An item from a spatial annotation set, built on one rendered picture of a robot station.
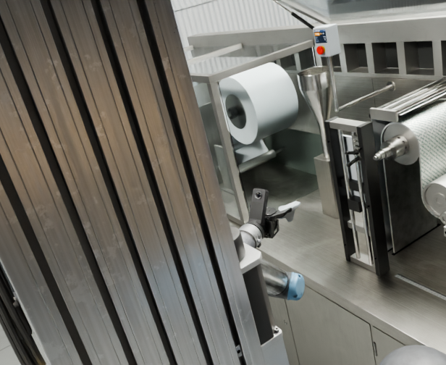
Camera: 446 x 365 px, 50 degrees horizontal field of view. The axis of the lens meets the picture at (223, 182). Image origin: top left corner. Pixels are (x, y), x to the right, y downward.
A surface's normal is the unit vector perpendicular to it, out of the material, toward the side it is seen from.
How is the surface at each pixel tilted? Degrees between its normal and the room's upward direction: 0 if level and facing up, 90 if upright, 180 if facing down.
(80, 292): 90
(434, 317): 0
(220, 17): 90
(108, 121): 90
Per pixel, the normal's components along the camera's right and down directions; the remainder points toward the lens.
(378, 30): -0.83, 0.38
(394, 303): -0.23, -0.90
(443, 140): 0.52, 0.25
